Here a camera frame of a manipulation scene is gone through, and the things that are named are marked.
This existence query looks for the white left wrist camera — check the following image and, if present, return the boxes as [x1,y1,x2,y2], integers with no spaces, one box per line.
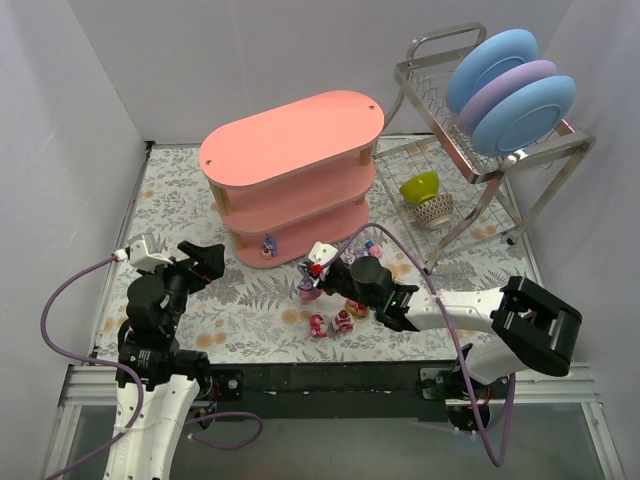
[113,233,174,273]

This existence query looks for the pink bear strawberry cake toy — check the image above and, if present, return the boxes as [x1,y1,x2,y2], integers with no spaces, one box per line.
[331,309,354,334]

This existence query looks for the pink bear holding white toy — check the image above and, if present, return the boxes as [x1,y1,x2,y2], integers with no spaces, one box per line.
[309,313,329,339]

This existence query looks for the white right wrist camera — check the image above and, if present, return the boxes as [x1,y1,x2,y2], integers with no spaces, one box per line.
[307,241,338,278]

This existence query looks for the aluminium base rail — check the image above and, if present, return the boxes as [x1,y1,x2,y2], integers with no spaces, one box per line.
[42,359,626,480]

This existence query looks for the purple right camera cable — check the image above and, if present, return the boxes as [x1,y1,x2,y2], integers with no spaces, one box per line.
[335,223,517,469]

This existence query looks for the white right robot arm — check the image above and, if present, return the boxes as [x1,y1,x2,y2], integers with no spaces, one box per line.
[311,256,582,398]

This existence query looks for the purple bunny with red bow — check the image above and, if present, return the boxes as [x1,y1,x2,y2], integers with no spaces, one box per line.
[342,249,367,264]

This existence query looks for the pink three-tier wooden shelf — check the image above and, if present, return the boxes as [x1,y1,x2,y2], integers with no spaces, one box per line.
[199,90,384,269]

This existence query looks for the blue rear plate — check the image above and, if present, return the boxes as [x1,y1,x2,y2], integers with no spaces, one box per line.
[445,29,539,114]

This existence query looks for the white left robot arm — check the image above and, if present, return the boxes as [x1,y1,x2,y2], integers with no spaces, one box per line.
[104,239,225,479]

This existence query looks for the purple plate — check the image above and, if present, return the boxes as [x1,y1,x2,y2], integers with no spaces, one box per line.
[457,60,558,137]

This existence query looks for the green bowl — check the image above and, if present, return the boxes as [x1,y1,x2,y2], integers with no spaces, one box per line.
[400,171,440,205]

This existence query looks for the purple bunny with strawberry cake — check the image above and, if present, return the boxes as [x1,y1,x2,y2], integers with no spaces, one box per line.
[261,233,278,259]

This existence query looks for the brown patterned ceramic bowl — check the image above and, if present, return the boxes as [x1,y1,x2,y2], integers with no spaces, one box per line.
[411,194,454,230]

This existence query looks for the pink round duck toy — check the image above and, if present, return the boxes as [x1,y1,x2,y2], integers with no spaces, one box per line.
[365,241,382,258]

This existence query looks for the metal dish rack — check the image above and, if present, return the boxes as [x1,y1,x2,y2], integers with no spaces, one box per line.
[373,22,596,271]

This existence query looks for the blue front plate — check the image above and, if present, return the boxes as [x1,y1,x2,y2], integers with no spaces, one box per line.
[470,75,577,157]

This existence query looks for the pink bear on donut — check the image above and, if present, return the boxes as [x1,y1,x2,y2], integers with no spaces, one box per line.
[345,299,369,318]

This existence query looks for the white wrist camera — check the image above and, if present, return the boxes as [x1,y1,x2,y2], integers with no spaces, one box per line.
[307,241,338,278]
[113,233,174,273]

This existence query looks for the blue plate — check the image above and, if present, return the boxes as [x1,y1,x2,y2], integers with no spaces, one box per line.
[470,75,577,157]
[445,29,539,114]

